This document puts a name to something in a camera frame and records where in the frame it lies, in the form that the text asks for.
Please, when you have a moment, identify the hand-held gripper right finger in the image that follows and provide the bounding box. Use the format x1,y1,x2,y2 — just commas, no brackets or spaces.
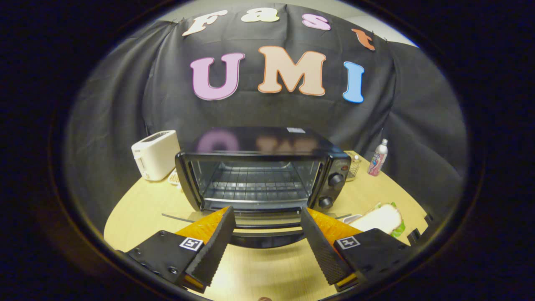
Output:
300,207,413,293

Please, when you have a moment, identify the clear glass jar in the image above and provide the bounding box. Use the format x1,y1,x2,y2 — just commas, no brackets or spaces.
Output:
346,153,361,182

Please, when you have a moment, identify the black toaster oven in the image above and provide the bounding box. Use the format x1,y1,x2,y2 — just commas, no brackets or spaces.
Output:
162,127,352,249

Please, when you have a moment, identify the white pop-up toaster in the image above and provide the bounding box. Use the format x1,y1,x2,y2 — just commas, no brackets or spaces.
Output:
131,130,181,181

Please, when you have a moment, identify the black backdrop cloth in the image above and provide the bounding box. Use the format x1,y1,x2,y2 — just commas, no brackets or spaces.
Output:
65,3,468,222

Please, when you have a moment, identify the pink and white bottle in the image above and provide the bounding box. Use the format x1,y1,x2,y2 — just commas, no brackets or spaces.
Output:
367,139,388,176

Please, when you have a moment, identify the black notched object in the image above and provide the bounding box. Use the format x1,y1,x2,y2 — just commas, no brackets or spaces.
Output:
407,213,435,247

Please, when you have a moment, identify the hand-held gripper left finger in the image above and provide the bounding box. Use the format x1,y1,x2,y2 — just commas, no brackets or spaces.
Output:
125,205,237,294

